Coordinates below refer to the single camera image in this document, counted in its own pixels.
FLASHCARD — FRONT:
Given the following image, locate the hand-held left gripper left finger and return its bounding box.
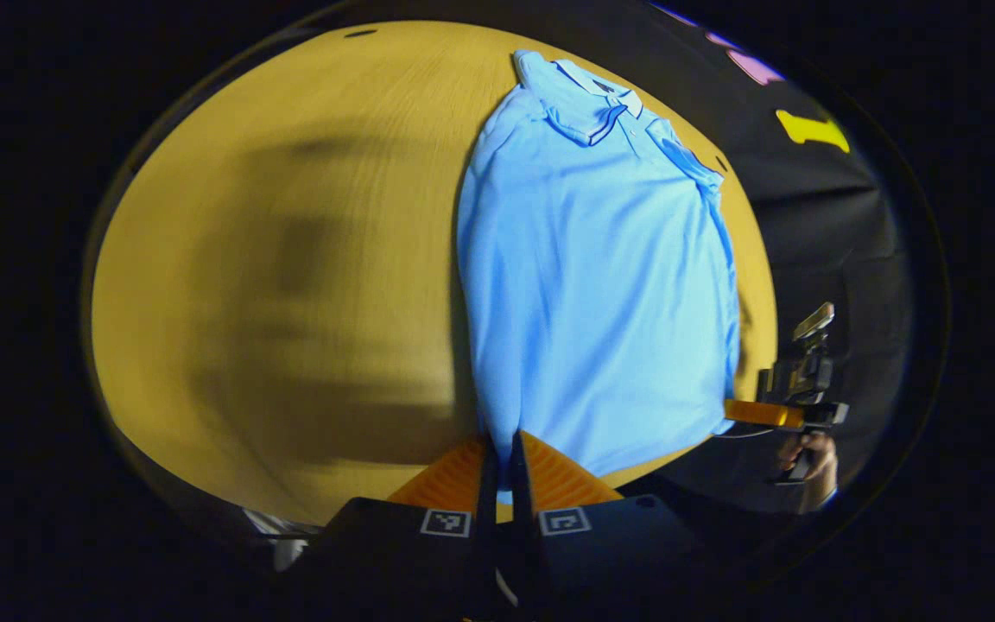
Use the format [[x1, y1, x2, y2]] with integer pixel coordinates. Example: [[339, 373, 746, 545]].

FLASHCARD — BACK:
[[290, 434, 500, 622]]

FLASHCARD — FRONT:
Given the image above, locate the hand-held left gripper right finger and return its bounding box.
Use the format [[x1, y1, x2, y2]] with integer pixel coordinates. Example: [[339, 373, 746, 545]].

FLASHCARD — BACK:
[[509, 429, 723, 622]]

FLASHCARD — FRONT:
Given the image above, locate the light blue T-shirt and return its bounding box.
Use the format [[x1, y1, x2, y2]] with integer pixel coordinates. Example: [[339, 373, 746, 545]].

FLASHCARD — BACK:
[[456, 49, 742, 506]]

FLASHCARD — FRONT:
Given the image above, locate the black backdrop cloth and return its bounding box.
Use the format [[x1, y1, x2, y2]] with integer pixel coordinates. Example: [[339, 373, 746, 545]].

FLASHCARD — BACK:
[[649, 0, 917, 519]]

